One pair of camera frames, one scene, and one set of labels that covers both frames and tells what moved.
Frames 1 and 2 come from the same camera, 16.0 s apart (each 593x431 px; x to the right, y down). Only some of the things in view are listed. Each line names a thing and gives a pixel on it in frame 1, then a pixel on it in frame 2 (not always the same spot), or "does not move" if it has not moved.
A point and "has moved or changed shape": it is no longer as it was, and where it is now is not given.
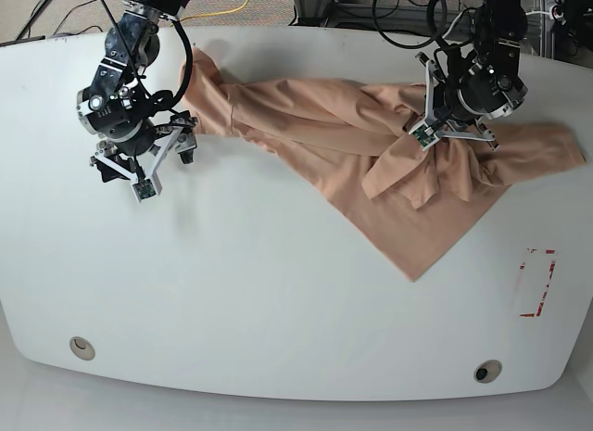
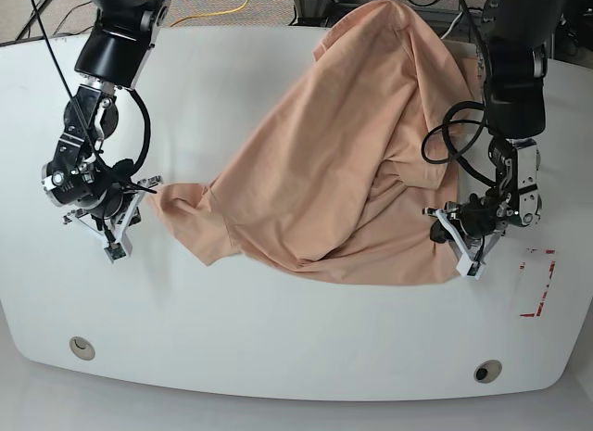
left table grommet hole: [82, 348] does not move
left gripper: [146, 159] -> [114, 221]
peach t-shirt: [356, 144] has moved or changed shape
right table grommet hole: [487, 371] does not move
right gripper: [467, 130] -> [473, 226]
